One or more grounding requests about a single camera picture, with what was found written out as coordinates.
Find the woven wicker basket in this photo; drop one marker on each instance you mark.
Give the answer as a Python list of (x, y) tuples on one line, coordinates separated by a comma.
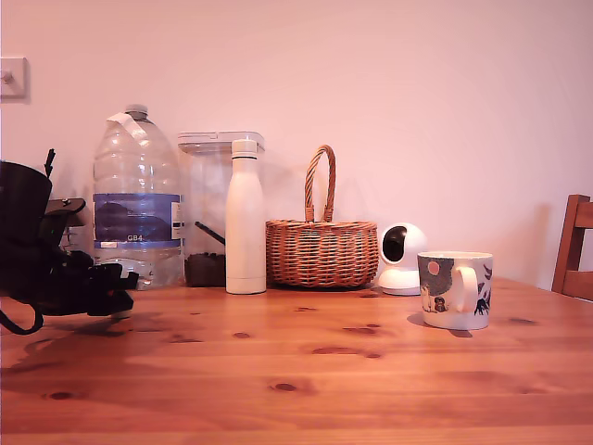
[(321, 255)]

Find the illustrated white coffee mug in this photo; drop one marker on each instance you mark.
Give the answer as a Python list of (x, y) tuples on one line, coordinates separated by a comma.
[(440, 287)]

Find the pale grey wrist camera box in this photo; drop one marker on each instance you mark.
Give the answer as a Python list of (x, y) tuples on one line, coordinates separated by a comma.
[(65, 208)]

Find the large clear water bottle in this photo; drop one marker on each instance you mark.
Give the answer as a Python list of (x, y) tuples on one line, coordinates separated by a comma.
[(136, 185)]

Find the wooden chair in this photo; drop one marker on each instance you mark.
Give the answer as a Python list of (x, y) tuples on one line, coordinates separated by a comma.
[(574, 259)]

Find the white insulated bottle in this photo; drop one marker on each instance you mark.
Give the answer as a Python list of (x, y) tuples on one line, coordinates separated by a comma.
[(245, 222)]

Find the clear lidded storage container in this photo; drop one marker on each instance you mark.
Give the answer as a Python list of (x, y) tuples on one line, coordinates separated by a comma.
[(204, 185)]

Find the white wall switch plate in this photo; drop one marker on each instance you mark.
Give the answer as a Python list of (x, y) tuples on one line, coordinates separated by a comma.
[(14, 79)]

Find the small white round camera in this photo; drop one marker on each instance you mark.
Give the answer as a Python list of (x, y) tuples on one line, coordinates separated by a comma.
[(407, 278)]

